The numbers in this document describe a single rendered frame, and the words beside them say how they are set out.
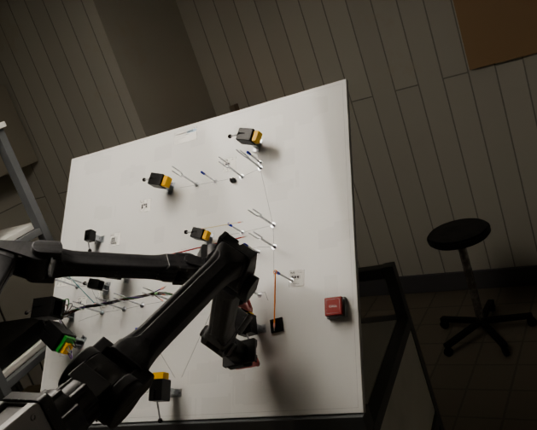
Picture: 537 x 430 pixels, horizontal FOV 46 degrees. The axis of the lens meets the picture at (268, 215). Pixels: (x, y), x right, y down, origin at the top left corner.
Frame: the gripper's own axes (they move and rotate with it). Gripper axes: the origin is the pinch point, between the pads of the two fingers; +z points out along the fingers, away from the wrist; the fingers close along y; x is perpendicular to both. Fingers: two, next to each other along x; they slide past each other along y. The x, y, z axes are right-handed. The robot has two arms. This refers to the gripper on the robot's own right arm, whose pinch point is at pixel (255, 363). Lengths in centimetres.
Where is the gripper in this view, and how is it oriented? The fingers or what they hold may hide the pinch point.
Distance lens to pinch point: 181.7
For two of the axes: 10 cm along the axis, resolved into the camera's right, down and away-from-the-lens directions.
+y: -8.8, 2.8, 3.9
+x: 0.1, 8.3, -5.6
